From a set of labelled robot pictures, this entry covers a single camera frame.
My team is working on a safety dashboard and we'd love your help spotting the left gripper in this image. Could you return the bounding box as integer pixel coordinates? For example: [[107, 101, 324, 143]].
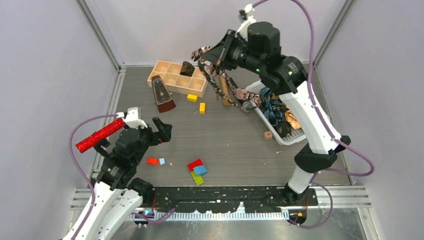
[[132, 116, 172, 165]]

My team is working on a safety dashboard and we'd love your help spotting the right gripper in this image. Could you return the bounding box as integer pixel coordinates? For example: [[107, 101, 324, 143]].
[[201, 29, 264, 76]]

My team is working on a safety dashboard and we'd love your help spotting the black pink floral tie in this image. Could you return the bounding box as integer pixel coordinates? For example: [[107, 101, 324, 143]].
[[191, 46, 262, 111]]

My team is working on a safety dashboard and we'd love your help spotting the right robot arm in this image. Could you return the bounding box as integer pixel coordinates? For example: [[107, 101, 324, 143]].
[[192, 21, 351, 205]]

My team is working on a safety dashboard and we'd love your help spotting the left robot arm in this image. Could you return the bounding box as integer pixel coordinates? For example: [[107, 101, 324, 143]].
[[64, 114, 173, 240]]

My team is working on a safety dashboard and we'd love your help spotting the orange red small brick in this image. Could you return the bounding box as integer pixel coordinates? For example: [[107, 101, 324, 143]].
[[146, 157, 160, 166]]

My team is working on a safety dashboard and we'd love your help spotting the brown wooden metronome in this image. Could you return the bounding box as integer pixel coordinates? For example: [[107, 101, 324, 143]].
[[151, 75, 176, 113]]

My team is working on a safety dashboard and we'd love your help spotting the red toy brick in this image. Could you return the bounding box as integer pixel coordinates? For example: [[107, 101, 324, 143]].
[[187, 158, 204, 172]]

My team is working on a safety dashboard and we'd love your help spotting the red glitter microphone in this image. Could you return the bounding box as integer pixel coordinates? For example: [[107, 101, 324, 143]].
[[75, 118, 125, 153]]

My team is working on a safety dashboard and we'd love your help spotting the yellow block near tray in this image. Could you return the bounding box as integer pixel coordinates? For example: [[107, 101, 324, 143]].
[[186, 94, 199, 102]]

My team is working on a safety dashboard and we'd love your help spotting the yellow block upright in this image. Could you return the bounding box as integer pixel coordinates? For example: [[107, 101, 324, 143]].
[[199, 102, 206, 114]]

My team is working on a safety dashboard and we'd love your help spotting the dark rolled tie in tray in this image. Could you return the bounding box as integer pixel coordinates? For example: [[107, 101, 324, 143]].
[[179, 61, 195, 77]]

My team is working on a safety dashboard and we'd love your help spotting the blue toy brick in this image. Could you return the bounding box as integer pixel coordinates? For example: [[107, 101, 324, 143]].
[[193, 165, 208, 177]]

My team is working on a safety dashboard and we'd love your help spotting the wooden compartment tray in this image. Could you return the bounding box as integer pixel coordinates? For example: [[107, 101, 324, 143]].
[[146, 60, 208, 98]]

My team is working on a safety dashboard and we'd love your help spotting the yellow green translucent brick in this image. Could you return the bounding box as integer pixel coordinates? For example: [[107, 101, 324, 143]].
[[190, 171, 204, 186]]

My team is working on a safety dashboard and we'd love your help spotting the black microphone silver head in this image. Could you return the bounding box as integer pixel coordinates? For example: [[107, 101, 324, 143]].
[[230, 78, 253, 113]]

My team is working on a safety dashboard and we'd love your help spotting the blue patterned tie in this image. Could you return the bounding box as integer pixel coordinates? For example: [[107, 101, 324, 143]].
[[259, 87, 289, 127]]

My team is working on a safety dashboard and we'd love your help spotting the orange gold tie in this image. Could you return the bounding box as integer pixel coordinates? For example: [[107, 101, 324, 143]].
[[284, 109, 301, 130]]

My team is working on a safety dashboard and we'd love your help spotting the small wooden letter cube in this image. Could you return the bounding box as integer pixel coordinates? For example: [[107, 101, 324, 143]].
[[263, 131, 273, 141]]

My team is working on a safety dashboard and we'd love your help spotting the white plastic basket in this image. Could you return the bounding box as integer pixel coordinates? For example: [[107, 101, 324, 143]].
[[245, 80, 306, 146]]

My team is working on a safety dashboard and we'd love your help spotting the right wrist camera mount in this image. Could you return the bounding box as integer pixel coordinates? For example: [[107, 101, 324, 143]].
[[236, 3, 256, 40]]

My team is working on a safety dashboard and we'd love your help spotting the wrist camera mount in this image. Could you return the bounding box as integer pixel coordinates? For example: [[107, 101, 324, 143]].
[[116, 107, 149, 129], [236, 3, 256, 40]]

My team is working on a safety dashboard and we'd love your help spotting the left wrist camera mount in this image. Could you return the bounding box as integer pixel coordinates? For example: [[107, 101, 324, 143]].
[[116, 107, 149, 129]]

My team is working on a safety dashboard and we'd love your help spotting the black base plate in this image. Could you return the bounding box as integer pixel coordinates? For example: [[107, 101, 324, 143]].
[[140, 186, 319, 214]]

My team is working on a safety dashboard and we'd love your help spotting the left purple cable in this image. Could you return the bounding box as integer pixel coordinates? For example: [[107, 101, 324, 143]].
[[67, 114, 176, 240]]

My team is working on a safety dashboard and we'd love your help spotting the purple cable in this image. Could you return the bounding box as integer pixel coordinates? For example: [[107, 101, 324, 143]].
[[67, 114, 176, 240], [251, 0, 376, 230]]

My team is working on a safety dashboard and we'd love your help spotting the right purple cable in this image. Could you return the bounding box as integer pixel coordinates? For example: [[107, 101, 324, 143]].
[[251, 0, 376, 230]]

